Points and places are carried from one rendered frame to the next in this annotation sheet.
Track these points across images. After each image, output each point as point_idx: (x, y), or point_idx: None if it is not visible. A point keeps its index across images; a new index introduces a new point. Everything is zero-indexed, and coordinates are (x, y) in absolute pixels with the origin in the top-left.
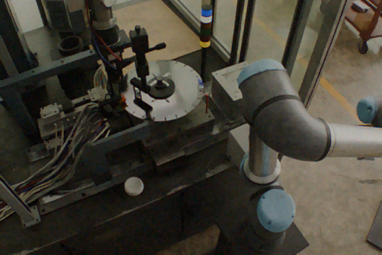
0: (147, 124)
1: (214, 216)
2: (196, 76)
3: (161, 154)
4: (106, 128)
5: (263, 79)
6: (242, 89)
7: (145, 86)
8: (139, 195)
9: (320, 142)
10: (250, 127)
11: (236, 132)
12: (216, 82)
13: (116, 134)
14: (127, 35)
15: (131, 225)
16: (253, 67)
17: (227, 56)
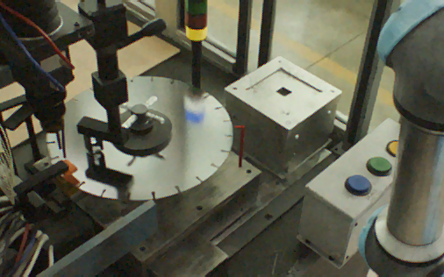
0: (153, 204)
1: None
2: (204, 95)
3: (179, 270)
4: (41, 244)
5: None
6: (405, 53)
7: (119, 130)
8: None
9: None
10: (412, 138)
11: (319, 185)
12: (239, 105)
13: (92, 242)
14: (77, 11)
15: None
16: (419, 4)
17: (229, 60)
